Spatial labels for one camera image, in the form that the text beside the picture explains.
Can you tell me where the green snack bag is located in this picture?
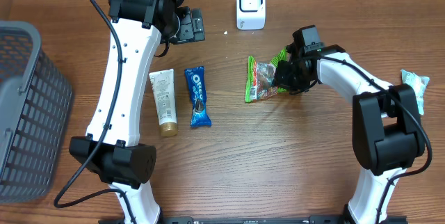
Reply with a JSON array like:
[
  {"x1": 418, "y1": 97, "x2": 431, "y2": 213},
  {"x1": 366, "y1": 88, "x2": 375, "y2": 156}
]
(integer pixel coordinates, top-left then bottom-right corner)
[{"x1": 245, "y1": 48, "x2": 287, "y2": 103}]

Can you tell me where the white cream tube gold cap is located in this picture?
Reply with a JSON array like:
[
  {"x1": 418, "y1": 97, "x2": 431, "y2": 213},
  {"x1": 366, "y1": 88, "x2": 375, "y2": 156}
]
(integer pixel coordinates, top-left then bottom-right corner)
[{"x1": 149, "y1": 69, "x2": 178, "y2": 137}]

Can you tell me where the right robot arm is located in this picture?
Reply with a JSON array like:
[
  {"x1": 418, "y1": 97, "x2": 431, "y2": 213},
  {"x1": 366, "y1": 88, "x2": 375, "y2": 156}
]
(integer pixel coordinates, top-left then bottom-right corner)
[{"x1": 273, "y1": 25, "x2": 432, "y2": 223}]

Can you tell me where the grey plastic mesh basket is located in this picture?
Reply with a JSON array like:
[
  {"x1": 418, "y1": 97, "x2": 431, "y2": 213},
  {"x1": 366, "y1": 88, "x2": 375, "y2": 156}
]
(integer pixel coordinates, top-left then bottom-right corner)
[{"x1": 1, "y1": 20, "x2": 74, "y2": 204}]

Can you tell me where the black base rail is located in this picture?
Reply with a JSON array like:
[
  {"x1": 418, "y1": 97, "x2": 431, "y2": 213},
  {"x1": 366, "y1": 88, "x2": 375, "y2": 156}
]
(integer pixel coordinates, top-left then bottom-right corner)
[{"x1": 98, "y1": 215, "x2": 408, "y2": 224}]

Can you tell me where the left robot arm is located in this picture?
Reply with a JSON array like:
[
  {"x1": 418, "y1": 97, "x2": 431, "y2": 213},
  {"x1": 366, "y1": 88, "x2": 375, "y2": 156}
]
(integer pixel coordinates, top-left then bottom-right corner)
[{"x1": 69, "y1": 0, "x2": 204, "y2": 223}]

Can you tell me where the mint green wipes pack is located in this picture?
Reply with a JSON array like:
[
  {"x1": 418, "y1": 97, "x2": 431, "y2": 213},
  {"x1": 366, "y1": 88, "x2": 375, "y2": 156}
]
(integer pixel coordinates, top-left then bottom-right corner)
[{"x1": 401, "y1": 70, "x2": 430, "y2": 115}]

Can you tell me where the white barcode scanner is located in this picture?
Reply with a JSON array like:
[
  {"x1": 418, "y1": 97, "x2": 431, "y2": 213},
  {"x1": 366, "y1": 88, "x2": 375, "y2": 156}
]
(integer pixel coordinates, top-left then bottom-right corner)
[{"x1": 236, "y1": 0, "x2": 266, "y2": 31}]

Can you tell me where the blue Oreo cookie pack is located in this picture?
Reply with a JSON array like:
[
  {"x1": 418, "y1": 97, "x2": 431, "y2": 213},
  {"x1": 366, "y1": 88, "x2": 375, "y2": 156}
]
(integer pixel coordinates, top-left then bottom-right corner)
[{"x1": 184, "y1": 66, "x2": 211, "y2": 128}]

